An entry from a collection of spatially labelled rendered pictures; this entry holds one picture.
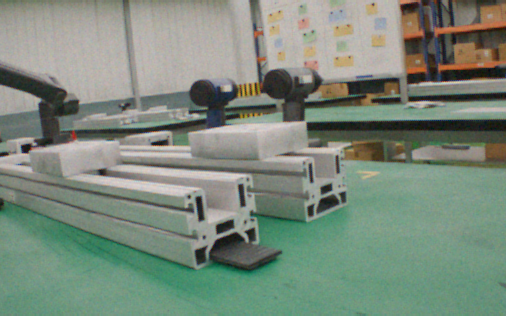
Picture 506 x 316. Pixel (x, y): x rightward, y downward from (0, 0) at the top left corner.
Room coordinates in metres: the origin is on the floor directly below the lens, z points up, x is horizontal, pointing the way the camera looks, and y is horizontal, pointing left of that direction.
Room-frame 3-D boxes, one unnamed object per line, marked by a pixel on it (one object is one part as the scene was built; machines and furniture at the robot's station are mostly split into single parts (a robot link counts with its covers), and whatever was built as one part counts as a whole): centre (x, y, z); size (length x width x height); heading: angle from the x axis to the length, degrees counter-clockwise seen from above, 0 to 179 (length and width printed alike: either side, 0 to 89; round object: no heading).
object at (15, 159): (1.11, 0.64, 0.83); 0.12 x 0.09 x 0.10; 134
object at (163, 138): (1.29, 0.29, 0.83); 0.11 x 0.10 x 0.10; 138
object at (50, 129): (1.37, 0.60, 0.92); 0.10 x 0.07 x 0.07; 134
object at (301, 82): (0.98, -0.11, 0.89); 0.20 x 0.08 x 0.22; 143
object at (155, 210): (0.80, 0.32, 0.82); 0.80 x 0.10 x 0.09; 44
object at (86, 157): (0.80, 0.32, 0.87); 0.16 x 0.11 x 0.07; 44
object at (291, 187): (0.93, 0.18, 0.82); 0.80 x 0.10 x 0.09; 44
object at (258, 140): (0.75, 0.01, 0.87); 0.16 x 0.11 x 0.07; 44
